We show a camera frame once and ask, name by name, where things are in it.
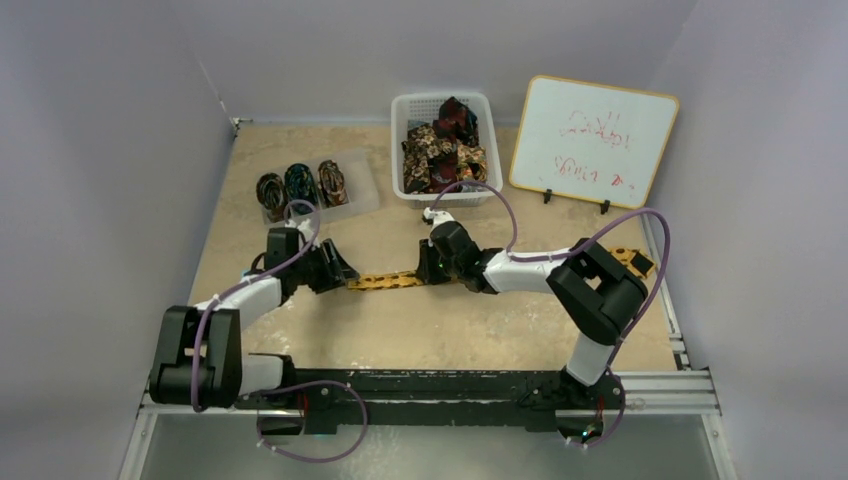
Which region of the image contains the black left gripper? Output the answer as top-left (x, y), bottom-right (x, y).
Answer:
top-left (289, 239), bottom-right (356, 294)

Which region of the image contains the yellow insect-print tie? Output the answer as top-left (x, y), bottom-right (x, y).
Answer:
top-left (346, 247), bottom-right (658, 292)

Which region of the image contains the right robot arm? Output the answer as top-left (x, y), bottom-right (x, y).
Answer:
top-left (426, 218), bottom-right (649, 407)

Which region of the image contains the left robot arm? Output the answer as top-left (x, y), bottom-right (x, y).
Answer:
top-left (148, 226), bottom-right (360, 411)

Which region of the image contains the rolled pink brown tie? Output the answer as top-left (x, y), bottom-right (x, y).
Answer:
top-left (318, 159), bottom-right (349, 207)

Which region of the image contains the rolled blue green tie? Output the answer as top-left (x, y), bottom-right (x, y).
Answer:
top-left (283, 163), bottom-right (320, 217)

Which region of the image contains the clear plastic organizer tray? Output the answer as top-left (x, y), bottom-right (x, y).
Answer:
top-left (254, 148), bottom-right (380, 227)

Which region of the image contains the rolled dark striped tie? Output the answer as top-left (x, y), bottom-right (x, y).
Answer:
top-left (255, 172), bottom-right (288, 223)

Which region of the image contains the brown floral tie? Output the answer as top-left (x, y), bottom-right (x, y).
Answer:
top-left (401, 123), bottom-right (489, 194)

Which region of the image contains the dark red tie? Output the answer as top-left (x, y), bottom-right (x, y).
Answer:
top-left (428, 97), bottom-right (485, 193)

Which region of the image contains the white plastic basket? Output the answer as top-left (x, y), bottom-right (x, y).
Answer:
top-left (391, 91), bottom-right (504, 210)

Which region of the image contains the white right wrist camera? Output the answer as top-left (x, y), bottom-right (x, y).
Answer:
top-left (422, 207), bottom-right (455, 229)

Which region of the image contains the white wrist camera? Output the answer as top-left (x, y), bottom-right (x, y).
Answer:
top-left (422, 207), bottom-right (455, 229)
top-left (291, 218), bottom-right (320, 246)

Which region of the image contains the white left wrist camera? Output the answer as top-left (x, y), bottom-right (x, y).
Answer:
top-left (291, 218), bottom-right (320, 246)

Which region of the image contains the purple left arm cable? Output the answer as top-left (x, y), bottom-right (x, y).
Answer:
top-left (190, 199), bottom-right (322, 413)

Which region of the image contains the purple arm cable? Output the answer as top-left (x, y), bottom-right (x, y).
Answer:
top-left (430, 180), bottom-right (672, 369)
top-left (190, 199), bottom-right (322, 413)

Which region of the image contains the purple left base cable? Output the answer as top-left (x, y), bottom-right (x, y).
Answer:
top-left (256, 379), bottom-right (370, 464)

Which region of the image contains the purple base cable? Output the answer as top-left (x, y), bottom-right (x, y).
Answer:
top-left (256, 379), bottom-right (370, 464)
top-left (564, 374), bottom-right (631, 450)

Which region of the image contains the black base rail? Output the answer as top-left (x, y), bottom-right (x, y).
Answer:
top-left (234, 368), bottom-right (624, 436)

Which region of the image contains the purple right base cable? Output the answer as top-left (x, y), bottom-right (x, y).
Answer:
top-left (564, 374), bottom-right (631, 450)

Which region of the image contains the whiteboard with yellow frame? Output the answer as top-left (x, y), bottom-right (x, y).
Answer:
top-left (509, 75), bottom-right (680, 210)

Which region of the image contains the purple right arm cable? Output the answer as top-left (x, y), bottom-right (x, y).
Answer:
top-left (430, 180), bottom-right (672, 369)

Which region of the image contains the aluminium frame rail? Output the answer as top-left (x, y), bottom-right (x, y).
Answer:
top-left (622, 211), bottom-right (723, 417)

